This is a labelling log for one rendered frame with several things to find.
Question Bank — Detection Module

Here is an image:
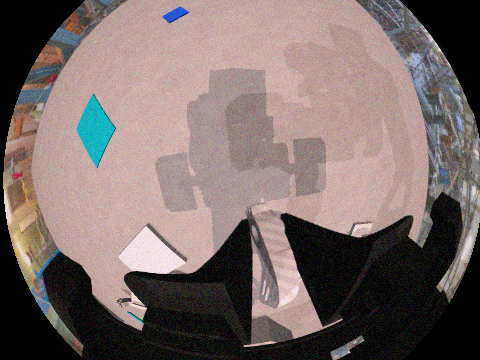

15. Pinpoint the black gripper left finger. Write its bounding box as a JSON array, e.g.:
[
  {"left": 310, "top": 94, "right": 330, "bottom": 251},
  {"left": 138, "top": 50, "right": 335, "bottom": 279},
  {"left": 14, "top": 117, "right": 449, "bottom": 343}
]
[{"left": 124, "top": 219, "right": 253, "bottom": 345}]

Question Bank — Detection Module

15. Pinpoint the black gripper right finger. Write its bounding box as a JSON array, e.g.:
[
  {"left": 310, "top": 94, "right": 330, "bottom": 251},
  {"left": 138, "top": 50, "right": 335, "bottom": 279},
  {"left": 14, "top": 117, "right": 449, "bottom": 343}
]
[{"left": 280, "top": 213, "right": 413, "bottom": 327}]

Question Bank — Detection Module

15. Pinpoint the teal flat plate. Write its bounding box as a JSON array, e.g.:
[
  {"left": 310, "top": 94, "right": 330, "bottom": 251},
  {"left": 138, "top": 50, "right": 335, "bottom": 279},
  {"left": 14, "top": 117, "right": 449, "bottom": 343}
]
[{"left": 76, "top": 93, "right": 116, "bottom": 167}]

